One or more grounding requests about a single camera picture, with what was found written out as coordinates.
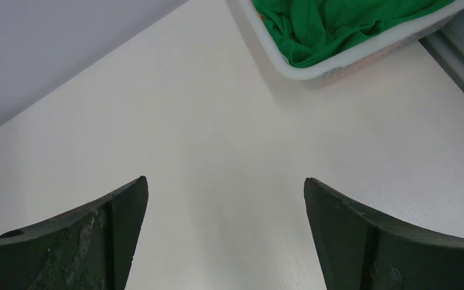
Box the white plastic laundry basket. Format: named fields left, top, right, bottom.
left=239, top=0, right=464, bottom=87

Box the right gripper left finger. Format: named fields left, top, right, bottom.
left=0, top=176, right=149, bottom=289

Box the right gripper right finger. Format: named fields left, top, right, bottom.
left=304, top=178, right=464, bottom=289

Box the green t shirt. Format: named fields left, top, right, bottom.
left=253, top=0, right=450, bottom=68

